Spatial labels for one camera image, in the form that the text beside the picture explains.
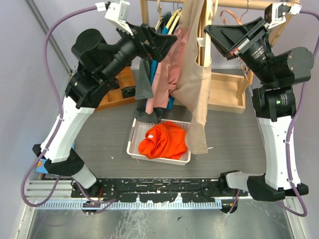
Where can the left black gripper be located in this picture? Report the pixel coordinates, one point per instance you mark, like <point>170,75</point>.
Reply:
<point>159,44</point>

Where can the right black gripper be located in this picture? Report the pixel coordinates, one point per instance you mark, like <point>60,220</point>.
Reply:
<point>226,38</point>

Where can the pink t shirt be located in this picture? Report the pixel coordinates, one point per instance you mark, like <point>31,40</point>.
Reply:
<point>179,49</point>

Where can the beige t shirt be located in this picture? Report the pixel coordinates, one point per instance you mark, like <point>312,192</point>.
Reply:
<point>192,89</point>

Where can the orange t shirt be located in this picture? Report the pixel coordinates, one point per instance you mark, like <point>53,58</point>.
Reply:
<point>164,140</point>

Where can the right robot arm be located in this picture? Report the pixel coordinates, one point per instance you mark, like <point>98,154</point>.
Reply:
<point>274,104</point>

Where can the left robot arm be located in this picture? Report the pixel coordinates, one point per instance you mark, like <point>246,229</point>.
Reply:
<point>99,64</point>

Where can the blue t shirt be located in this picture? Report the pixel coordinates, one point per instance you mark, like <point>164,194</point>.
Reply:
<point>153,72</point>

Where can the wooden hanger blue shirt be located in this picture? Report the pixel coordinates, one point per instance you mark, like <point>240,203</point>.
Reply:
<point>170,20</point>

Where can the wooden hanger grey shirt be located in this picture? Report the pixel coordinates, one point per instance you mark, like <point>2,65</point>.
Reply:
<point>160,18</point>

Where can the grey t shirt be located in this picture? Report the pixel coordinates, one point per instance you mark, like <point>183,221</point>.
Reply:
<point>144,92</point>

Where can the wooden clothes rack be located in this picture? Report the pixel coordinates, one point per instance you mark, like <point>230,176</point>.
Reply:
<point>227,92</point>

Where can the brown wooden compartment tray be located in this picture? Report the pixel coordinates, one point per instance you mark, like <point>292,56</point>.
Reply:
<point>114,97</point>

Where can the white plastic basket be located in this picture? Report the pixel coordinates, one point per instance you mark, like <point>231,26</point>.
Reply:
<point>137,134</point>

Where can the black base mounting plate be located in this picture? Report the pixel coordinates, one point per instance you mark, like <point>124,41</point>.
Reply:
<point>156,190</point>

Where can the blue patterned cloth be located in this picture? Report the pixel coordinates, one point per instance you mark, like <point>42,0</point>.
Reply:
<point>40,167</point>

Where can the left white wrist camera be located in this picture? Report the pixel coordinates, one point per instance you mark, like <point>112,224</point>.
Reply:
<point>116,13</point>

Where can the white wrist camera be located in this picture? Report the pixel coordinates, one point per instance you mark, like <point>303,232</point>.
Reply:
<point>275,14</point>
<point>116,13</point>

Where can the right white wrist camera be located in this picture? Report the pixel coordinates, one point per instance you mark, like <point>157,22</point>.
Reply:
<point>275,14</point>

